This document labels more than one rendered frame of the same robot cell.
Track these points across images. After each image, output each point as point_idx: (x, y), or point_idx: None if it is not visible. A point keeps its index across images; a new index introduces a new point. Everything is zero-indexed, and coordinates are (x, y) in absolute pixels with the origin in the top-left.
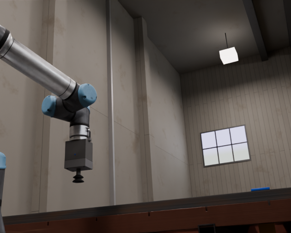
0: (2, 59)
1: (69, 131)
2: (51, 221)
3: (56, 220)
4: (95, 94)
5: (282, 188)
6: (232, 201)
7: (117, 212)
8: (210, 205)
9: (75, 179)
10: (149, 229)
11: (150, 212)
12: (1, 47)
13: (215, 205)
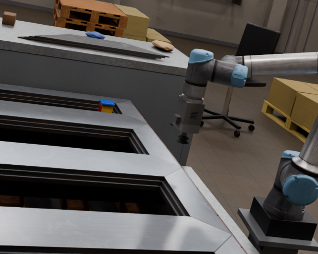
0: (314, 74)
1: (204, 92)
2: (197, 187)
3: (195, 185)
4: None
5: (135, 106)
6: None
7: None
8: (154, 131)
9: (187, 140)
10: None
11: (167, 148)
12: None
13: (153, 130)
